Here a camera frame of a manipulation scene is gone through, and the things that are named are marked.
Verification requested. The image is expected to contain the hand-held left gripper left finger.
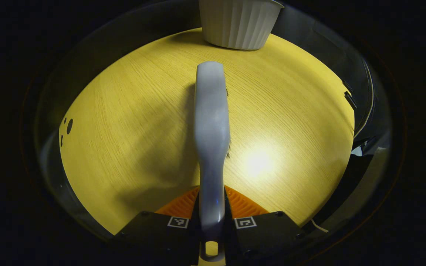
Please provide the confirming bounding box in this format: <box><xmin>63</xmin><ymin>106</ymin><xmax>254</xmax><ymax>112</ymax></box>
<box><xmin>115</xmin><ymin>186</ymin><xmax>201</xmax><ymax>266</ymax></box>

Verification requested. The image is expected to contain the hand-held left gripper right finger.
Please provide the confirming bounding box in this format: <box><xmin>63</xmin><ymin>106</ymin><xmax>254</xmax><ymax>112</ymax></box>
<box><xmin>224</xmin><ymin>185</ymin><xmax>306</xmax><ymax>266</ymax></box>

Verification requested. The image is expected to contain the small grey broom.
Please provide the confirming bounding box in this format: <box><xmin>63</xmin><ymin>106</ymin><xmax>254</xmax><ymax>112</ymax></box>
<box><xmin>193</xmin><ymin>61</ymin><xmax>231</xmax><ymax>263</ymax></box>

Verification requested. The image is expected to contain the white ribbed garbage bin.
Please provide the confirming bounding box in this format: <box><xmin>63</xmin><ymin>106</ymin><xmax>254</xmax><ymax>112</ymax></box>
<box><xmin>198</xmin><ymin>0</ymin><xmax>285</xmax><ymax>51</ymax></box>

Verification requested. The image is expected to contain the wooden desktop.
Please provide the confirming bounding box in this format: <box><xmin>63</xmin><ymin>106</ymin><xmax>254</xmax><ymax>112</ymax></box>
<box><xmin>58</xmin><ymin>27</ymin><xmax>356</xmax><ymax>236</ymax></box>

